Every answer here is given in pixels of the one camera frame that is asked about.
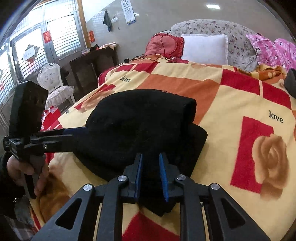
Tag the red window decoration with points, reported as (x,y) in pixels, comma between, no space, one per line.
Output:
(47,36)

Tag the eye chart poster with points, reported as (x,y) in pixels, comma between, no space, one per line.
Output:
(128,11)

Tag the pink cloth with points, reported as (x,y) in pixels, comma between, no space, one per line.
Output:
(108,45)

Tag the red white paper bag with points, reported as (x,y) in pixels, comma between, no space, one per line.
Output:
(50,118)

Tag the red wall decoration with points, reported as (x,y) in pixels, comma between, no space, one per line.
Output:
(91,36)

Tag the person's left hand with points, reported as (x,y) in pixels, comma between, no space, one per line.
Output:
(16,166)

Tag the printed red orange blanket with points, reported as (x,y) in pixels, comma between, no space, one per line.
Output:
(231,104)

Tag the grilled window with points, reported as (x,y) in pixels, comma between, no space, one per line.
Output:
(64,32)

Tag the white chair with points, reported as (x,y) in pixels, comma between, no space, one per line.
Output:
(49,76)

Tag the small black charger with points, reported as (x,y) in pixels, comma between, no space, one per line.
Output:
(126,60)

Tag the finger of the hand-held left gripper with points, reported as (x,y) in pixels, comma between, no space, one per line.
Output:
(60,144)
(69,131)

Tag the small black desk item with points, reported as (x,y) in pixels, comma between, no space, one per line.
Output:
(94,48)

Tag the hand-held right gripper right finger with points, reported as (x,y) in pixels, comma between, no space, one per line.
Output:
(164,176)

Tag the red ruffled pillow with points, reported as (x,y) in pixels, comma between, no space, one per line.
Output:
(157,46)

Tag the grey floral headboard cushion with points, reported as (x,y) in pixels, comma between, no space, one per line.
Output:
(208,26)

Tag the dark hanging cloth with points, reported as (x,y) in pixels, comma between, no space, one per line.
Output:
(107,20)

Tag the person's left forearm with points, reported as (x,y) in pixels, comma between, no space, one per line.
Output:
(4,197)

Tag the white pillow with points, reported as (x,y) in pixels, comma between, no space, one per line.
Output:
(203,48)

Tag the dark wooden desk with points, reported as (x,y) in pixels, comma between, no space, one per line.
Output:
(92,60)

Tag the orange floral sheet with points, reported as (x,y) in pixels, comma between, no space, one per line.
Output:
(268,73)

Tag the black pants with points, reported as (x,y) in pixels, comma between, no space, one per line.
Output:
(138,120)

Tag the dark grey cap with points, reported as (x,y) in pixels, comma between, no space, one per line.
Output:
(291,83)

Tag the pink penguin quilt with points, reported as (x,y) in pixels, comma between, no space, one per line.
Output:
(272,51)

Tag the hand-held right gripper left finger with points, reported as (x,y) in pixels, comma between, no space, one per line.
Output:
(138,176)

